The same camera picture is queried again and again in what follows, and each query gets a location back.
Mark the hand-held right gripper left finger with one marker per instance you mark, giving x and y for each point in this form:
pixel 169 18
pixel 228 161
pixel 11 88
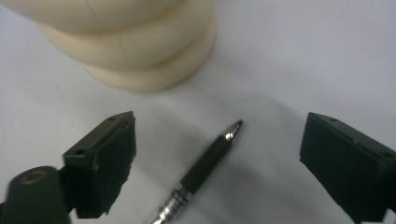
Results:
pixel 106 161

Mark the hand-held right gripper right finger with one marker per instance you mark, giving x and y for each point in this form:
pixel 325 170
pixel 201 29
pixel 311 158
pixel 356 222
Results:
pixel 345 161

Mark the black pen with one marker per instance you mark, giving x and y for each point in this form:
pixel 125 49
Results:
pixel 202 171

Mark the cream ribbed pen holder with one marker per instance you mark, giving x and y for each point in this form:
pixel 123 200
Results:
pixel 124 46

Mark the white table mat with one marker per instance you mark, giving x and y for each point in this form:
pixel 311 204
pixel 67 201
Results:
pixel 295 62

